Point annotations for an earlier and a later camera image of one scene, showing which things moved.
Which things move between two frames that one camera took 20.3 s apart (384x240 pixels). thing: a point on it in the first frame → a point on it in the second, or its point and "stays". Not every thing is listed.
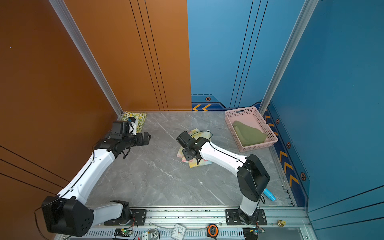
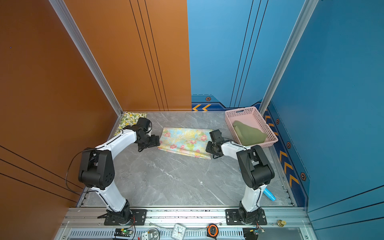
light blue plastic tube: (269, 194) stays
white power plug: (146, 236) stays
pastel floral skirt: (197, 134) → (189, 141)
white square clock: (178, 232) stays
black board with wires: (252, 233) stays
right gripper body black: (187, 155) → (210, 148)
